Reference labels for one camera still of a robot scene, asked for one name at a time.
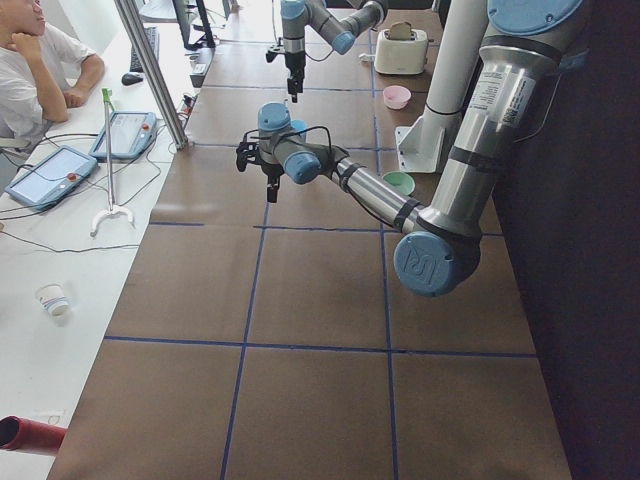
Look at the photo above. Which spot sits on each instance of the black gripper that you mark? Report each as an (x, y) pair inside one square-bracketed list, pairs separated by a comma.
[(294, 62), (273, 173)]

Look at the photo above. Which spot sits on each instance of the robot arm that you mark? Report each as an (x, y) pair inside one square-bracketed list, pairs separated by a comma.
[(492, 56), (339, 34)]

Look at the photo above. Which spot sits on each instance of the black monitor stand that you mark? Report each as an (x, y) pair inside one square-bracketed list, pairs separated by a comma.
[(194, 25)]

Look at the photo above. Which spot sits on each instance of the pink bowl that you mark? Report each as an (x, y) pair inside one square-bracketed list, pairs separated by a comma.
[(396, 97)]

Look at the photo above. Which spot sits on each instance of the cream toaster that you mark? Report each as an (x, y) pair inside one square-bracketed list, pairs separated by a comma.
[(401, 57)]

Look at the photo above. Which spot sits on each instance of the toast slice in toaster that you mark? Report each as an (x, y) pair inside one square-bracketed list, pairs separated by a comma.
[(400, 31)]

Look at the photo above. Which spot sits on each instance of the green bowl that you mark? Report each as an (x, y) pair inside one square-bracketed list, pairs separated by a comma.
[(400, 181)]

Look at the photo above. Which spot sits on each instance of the teach pendant far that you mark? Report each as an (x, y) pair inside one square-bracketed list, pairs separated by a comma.
[(130, 134)]

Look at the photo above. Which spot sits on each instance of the teach pendant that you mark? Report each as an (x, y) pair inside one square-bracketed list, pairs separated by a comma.
[(52, 179), (130, 134)]

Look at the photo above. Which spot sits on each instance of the black computer mouse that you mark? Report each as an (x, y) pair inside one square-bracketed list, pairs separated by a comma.
[(131, 78)]

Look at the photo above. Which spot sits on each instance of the reacher grabber tool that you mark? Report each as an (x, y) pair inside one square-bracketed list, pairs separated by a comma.
[(113, 209)]

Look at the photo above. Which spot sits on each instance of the teach pendant near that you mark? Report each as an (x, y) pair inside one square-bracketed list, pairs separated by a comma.
[(52, 179)]

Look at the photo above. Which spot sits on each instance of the paper cup on side table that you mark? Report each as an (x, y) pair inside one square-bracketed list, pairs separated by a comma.
[(53, 299)]

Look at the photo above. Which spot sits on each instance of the seated person in white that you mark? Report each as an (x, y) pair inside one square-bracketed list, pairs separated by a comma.
[(45, 73)]

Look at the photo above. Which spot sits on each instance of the red cylinder object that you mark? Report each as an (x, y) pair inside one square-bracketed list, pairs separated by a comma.
[(29, 436)]

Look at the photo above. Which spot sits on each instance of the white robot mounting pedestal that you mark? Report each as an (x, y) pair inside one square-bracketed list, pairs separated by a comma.
[(424, 147)]

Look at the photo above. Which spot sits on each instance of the aluminium frame post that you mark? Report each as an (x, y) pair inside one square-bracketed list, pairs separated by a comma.
[(134, 28)]

